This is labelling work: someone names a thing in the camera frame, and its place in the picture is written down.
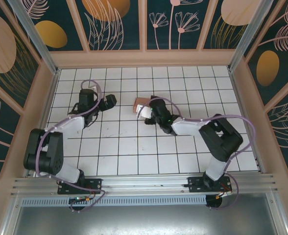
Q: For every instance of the pink cloth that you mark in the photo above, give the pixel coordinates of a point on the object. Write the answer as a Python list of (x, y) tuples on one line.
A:
[(140, 101)]

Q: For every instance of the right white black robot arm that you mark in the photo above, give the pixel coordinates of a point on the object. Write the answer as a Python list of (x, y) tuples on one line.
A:
[(222, 137)]

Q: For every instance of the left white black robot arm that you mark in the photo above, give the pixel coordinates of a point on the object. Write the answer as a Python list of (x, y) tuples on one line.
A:
[(48, 151)]

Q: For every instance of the small green circuit board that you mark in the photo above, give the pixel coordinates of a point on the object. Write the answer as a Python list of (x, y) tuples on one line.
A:
[(80, 199)]

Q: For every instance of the grey metal sheet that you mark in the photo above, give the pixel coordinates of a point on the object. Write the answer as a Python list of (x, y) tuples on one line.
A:
[(144, 220)]

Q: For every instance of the aluminium side rail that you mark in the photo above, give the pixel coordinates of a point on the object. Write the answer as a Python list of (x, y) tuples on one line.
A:
[(247, 122), (42, 117)]

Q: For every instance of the aluminium mounting rail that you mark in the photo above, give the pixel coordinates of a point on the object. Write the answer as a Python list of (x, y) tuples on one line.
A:
[(144, 182)]

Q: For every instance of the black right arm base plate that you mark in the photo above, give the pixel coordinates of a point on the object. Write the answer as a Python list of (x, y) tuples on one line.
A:
[(195, 183)]

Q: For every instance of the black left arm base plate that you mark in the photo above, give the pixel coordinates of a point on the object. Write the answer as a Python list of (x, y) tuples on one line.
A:
[(95, 183)]

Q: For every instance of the aluminium frame post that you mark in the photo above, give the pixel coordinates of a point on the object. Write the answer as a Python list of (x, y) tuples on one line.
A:
[(247, 34), (36, 36)]

